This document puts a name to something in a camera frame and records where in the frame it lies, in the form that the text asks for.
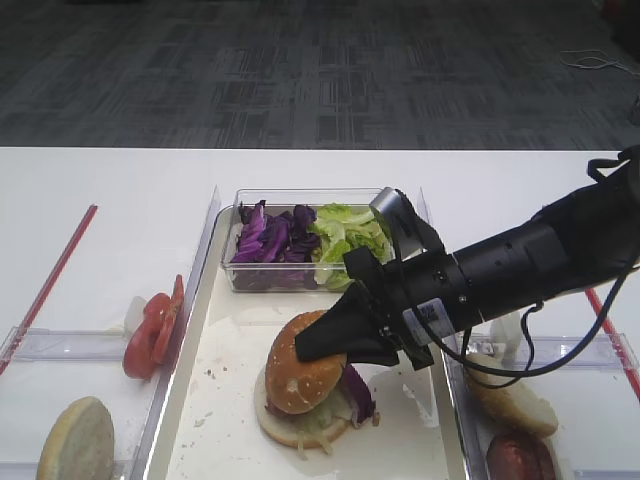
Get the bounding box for lettuce leaf on bun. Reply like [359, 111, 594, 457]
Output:
[293, 392, 357, 460]

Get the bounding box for black cable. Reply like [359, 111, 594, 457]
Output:
[429, 149, 640, 377]

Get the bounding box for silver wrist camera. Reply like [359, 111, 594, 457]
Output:
[369, 187, 445, 260]

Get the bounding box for clear plastic salad container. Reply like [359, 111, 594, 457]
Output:
[221, 188, 394, 293]

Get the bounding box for tomato slice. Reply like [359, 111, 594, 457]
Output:
[122, 293, 175, 380]
[152, 274, 184, 364]

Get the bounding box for left red strip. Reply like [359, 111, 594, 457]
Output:
[0, 204, 98, 374]

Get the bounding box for bottom bun on tray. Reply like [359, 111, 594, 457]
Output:
[253, 369, 351, 449]

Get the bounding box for clear holder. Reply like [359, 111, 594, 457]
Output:
[1, 327, 128, 363]
[457, 329, 634, 371]

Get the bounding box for upper right clear holder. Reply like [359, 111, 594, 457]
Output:
[457, 329, 634, 371]

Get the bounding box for purple cabbage leaves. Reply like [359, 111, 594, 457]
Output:
[231, 200, 320, 263]

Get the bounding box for cream rectangular serving tray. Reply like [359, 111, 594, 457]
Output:
[135, 207, 466, 479]

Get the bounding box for right red strip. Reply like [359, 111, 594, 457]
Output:
[585, 288, 640, 398]

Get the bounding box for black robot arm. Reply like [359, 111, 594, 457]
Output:
[294, 146, 639, 369]

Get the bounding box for left clear long rail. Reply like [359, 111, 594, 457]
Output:
[121, 186, 221, 479]

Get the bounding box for rear tomato slice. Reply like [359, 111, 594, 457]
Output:
[152, 274, 184, 364]

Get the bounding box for front tomato slice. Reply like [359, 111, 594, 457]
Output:
[122, 293, 175, 380]

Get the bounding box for purple cabbage strip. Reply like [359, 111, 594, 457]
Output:
[340, 364, 376, 429]

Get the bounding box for white cable on floor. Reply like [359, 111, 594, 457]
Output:
[558, 48, 640, 77]

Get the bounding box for sesame top bun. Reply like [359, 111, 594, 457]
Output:
[264, 310, 347, 415]

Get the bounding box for green lettuce in container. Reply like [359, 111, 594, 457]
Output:
[309, 203, 392, 291]

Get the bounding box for red strip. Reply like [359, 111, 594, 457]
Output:
[585, 288, 640, 398]
[0, 204, 98, 374]

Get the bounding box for standing bun bottom left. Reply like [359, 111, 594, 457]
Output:
[36, 396, 115, 480]

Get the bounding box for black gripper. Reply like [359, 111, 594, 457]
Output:
[294, 247, 483, 370]

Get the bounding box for upper left clear holder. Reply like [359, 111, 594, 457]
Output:
[1, 327, 128, 363]

